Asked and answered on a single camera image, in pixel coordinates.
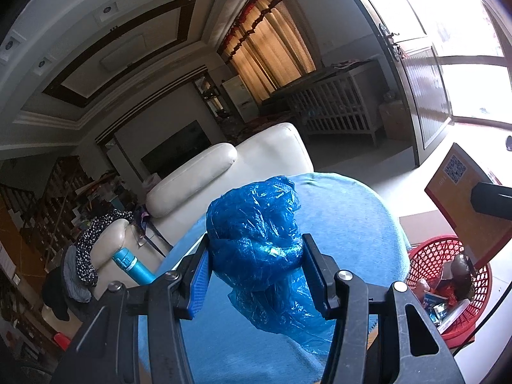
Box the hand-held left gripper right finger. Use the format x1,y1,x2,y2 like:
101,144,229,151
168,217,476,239
301,233,465,384

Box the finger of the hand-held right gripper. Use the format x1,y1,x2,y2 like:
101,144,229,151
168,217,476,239
470,182,512,221

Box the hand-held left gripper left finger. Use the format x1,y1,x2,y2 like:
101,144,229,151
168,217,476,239
54,240,211,384

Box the black plastic bag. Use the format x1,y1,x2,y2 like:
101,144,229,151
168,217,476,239
450,253,473,300

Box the blue plastic bag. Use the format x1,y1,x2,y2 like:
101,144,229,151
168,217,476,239
205,175,340,355

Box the red and white carton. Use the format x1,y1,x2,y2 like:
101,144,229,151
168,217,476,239
434,266,457,302

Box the red plastic basket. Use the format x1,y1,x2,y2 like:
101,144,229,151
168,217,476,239
406,236,492,347

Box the large red-brown cardboard box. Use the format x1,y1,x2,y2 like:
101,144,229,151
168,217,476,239
424,142,512,267

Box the teal water bottle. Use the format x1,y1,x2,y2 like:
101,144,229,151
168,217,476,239
112,247,156,284

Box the blue table cloth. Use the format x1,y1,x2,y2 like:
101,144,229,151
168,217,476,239
136,171,412,384

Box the black white spotted cloth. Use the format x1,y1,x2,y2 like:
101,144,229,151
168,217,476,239
74,209,134,286

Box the cream leather sofa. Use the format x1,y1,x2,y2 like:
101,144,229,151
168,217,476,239
42,122,315,321

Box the blue snack packet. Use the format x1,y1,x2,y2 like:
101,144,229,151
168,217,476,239
424,292,452,323

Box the brown wooden door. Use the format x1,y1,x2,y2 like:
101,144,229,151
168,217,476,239
332,0,454,166

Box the small cardboard box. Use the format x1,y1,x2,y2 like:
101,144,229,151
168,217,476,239
378,100,412,142

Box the dark grey clothes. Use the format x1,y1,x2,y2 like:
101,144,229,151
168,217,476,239
42,246,97,321

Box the black television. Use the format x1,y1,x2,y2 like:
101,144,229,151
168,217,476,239
140,120,212,179

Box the dark wooden shelf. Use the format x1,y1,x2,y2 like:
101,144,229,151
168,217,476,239
0,156,105,265

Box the bright window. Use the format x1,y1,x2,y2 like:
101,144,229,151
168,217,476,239
344,0,512,118

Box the white baby crib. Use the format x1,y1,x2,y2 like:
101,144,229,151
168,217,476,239
288,60,385,147

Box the white standing air conditioner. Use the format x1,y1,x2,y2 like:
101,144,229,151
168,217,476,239
222,75,259,123

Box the orange curtain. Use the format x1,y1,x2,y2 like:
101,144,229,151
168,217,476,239
218,0,316,105

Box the dark purple strap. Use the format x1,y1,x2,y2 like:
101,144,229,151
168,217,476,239
134,206,166,257

